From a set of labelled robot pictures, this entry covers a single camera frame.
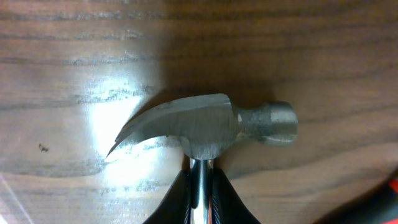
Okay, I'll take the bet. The small claw hammer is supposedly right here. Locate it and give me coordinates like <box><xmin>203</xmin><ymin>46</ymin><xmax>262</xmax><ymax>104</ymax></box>
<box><xmin>113</xmin><ymin>94</ymin><xmax>298</xmax><ymax>223</ymax></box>

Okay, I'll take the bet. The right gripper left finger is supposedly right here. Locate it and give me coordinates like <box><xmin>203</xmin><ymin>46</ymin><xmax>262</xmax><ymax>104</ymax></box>
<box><xmin>144</xmin><ymin>170</ymin><xmax>190</xmax><ymax>224</ymax></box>

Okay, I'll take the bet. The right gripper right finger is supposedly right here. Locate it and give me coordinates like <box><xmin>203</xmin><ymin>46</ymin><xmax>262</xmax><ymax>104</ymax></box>
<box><xmin>212</xmin><ymin>169</ymin><xmax>260</xmax><ymax>224</ymax></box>

